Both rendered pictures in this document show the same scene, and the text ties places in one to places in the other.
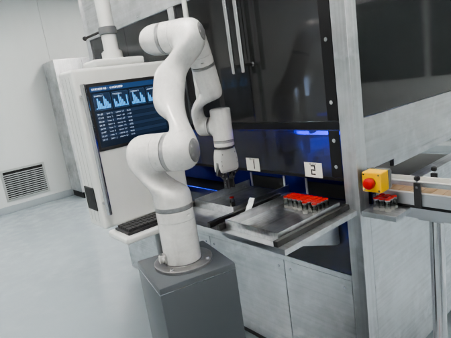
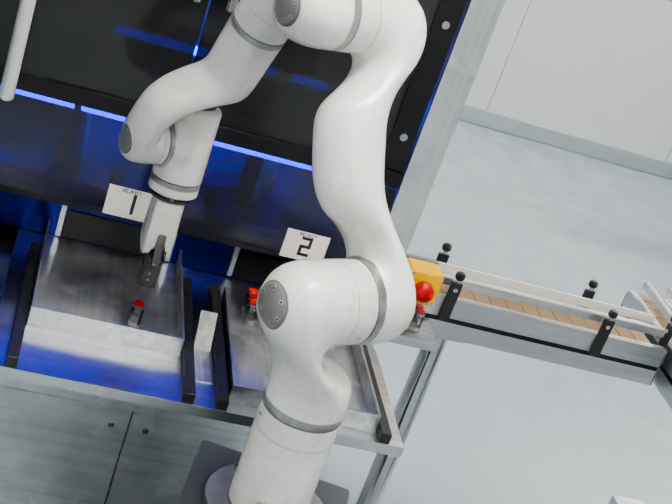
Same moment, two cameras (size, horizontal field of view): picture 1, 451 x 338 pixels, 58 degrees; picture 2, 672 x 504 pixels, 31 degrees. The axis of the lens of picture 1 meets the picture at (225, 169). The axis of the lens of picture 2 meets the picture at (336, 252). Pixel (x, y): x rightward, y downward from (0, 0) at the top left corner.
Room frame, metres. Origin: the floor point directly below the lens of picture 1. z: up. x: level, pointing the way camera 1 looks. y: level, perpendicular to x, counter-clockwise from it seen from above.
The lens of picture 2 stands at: (0.68, 1.58, 1.94)
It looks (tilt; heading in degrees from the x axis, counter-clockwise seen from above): 23 degrees down; 293
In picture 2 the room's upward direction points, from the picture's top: 20 degrees clockwise
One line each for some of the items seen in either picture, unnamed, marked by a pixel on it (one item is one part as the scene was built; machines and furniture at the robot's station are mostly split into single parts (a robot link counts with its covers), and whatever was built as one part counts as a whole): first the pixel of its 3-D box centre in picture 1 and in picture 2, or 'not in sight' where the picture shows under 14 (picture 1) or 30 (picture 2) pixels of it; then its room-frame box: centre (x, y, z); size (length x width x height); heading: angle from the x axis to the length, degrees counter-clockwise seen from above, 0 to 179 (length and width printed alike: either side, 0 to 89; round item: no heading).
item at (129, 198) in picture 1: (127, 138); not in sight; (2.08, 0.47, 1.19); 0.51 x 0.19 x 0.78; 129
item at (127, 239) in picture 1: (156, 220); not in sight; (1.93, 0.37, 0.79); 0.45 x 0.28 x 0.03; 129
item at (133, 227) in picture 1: (159, 216); not in sight; (1.90, 0.35, 0.82); 0.40 x 0.14 x 0.02; 128
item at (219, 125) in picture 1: (220, 123); (185, 139); (1.68, -0.01, 1.24); 0.09 x 0.08 x 0.13; 65
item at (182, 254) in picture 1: (178, 235); (283, 459); (1.25, 0.18, 0.95); 0.19 x 0.19 x 0.18
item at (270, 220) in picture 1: (282, 215); (296, 356); (1.44, -0.19, 0.90); 0.34 x 0.26 x 0.04; 129
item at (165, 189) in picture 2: (224, 143); (174, 183); (1.68, -0.01, 1.16); 0.09 x 0.08 x 0.03; 129
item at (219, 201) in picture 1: (242, 195); (110, 283); (1.78, -0.06, 0.90); 0.34 x 0.26 x 0.04; 129
